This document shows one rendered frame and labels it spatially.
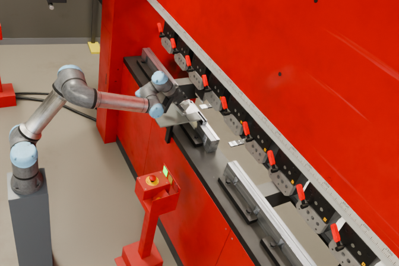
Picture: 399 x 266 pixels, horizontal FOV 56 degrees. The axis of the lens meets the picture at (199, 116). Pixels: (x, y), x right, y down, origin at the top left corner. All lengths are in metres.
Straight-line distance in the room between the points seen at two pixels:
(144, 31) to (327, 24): 1.73
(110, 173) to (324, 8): 2.27
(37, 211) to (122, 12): 1.41
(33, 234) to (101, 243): 0.63
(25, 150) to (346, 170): 1.40
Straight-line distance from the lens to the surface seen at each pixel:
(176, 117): 2.19
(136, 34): 2.86
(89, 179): 3.14
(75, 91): 1.76
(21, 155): 1.93
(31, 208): 2.13
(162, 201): 2.03
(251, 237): 1.91
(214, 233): 2.12
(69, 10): 4.63
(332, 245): 1.61
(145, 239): 2.42
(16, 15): 4.62
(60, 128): 3.57
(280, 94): 1.60
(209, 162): 2.15
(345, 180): 1.46
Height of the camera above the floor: 2.36
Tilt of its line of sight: 37 degrees down
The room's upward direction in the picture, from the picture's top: 15 degrees clockwise
